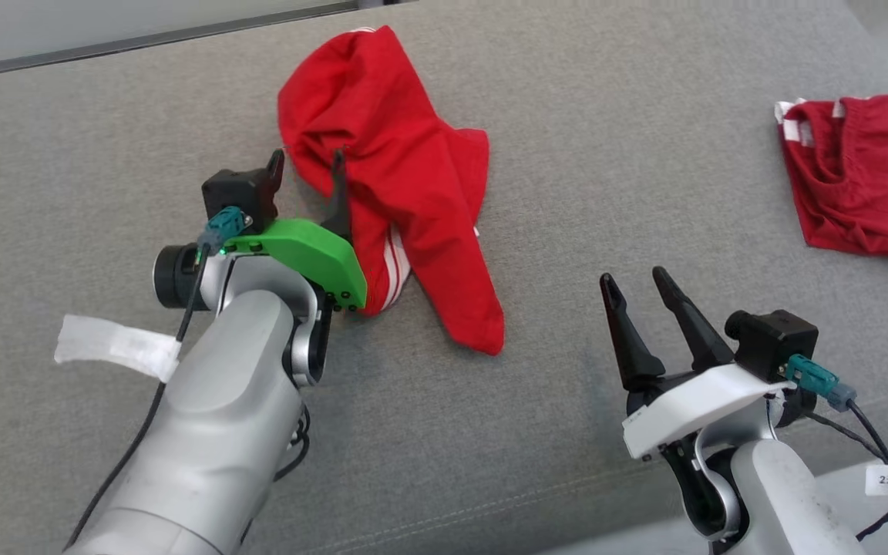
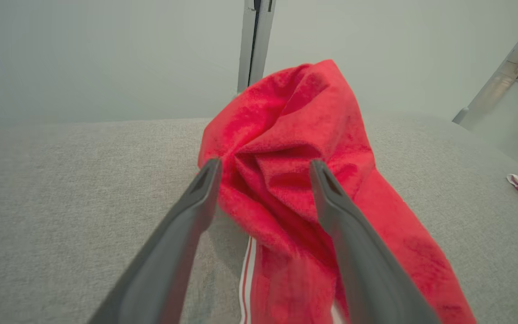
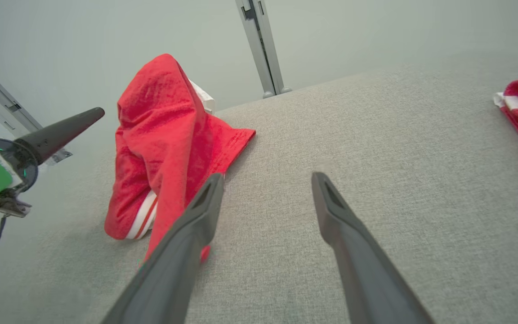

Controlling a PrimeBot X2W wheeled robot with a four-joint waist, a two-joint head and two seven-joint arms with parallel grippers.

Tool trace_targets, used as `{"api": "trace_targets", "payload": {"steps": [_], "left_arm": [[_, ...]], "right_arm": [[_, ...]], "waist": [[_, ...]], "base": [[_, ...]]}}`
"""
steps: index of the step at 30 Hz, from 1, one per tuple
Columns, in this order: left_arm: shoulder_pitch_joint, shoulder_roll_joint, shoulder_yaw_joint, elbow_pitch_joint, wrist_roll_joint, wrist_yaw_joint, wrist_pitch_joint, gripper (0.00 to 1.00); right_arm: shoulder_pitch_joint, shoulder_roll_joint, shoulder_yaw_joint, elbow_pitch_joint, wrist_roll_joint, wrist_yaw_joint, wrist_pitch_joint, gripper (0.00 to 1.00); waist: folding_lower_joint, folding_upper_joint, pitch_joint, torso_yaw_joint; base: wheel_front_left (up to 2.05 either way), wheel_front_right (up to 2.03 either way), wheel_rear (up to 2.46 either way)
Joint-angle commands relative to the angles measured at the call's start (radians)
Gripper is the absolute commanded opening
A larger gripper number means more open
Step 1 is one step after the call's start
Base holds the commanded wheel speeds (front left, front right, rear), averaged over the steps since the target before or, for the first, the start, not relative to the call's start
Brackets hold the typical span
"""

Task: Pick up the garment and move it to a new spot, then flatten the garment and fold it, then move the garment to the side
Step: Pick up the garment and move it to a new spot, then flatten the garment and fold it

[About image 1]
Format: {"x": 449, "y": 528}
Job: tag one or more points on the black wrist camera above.
{"x": 775, "y": 343}
{"x": 240, "y": 193}

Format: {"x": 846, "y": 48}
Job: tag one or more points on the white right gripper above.
{"x": 698, "y": 405}

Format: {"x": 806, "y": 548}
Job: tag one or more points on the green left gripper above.
{"x": 313, "y": 254}

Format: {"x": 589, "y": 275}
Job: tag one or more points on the red shorts with white band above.
{"x": 868, "y": 193}

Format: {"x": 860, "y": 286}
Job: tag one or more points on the red shirt with white sleeves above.
{"x": 398, "y": 169}

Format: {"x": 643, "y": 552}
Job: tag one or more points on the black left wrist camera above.
{"x": 240, "y": 193}

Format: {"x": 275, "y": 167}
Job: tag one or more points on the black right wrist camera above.
{"x": 775, "y": 343}

